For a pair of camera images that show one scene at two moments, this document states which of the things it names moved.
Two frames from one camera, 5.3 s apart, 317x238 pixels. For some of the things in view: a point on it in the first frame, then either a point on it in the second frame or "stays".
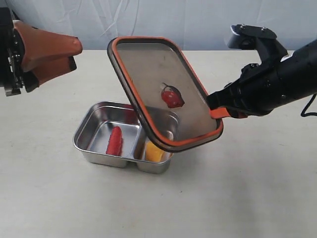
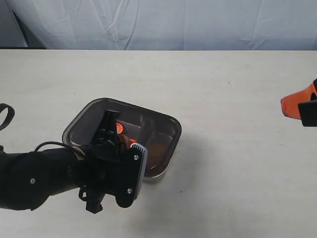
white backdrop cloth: (197, 25) stays
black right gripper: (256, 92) to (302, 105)
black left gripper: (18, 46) to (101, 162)
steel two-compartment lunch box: (113, 134) to (153, 174)
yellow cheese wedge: (153, 153) stays
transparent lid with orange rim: (167, 93) to (160, 133)
